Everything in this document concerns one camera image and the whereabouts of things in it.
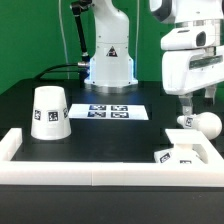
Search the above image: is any black cable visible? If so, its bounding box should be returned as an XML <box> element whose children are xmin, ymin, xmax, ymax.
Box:
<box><xmin>33</xmin><ymin>62</ymin><xmax>91</xmax><ymax>81</ymax></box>

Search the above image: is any white lamp bulb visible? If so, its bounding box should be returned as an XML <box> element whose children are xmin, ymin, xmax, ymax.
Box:
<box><xmin>177</xmin><ymin>112</ymin><xmax>222</xmax><ymax>140</ymax></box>

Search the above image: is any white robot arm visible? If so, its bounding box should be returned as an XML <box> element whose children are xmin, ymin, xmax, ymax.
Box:
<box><xmin>85</xmin><ymin>0</ymin><xmax>224</xmax><ymax>115</ymax></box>

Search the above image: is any white marker sheet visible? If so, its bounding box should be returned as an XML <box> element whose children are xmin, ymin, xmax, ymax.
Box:
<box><xmin>69</xmin><ymin>104</ymin><xmax>148</xmax><ymax>120</ymax></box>

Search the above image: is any white lamp base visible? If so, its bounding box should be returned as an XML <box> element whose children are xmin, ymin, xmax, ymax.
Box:
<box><xmin>153</xmin><ymin>128</ymin><xmax>209</xmax><ymax>165</ymax></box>

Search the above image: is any white hanging cable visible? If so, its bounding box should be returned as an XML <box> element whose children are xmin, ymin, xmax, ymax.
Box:
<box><xmin>57</xmin><ymin>0</ymin><xmax>71</xmax><ymax>80</ymax></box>

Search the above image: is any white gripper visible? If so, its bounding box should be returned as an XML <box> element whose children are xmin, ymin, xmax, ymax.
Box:
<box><xmin>161</xmin><ymin>20</ymin><xmax>224</xmax><ymax>115</ymax></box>

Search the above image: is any white U-shaped fence frame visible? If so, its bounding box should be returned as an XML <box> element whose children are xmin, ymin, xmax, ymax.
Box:
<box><xmin>0</xmin><ymin>128</ymin><xmax>224</xmax><ymax>187</ymax></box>

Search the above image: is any white lamp shade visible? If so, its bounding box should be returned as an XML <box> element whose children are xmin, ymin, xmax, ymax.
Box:
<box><xmin>31</xmin><ymin>86</ymin><xmax>71</xmax><ymax>140</ymax></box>

